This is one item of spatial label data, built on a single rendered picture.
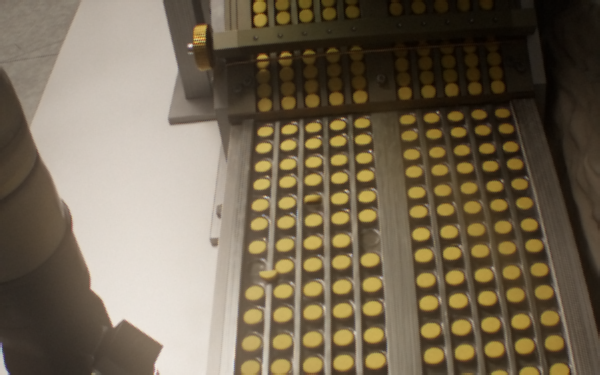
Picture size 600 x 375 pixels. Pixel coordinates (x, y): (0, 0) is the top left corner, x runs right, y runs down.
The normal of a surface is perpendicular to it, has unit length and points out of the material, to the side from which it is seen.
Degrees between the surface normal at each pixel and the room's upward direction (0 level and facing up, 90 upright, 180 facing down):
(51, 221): 90
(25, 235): 88
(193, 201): 0
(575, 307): 0
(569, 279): 0
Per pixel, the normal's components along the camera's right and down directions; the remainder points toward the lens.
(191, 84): -0.02, 0.68
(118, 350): 0.54, -0.47
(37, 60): -0.12, -0.73
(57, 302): 0.72, 0.40
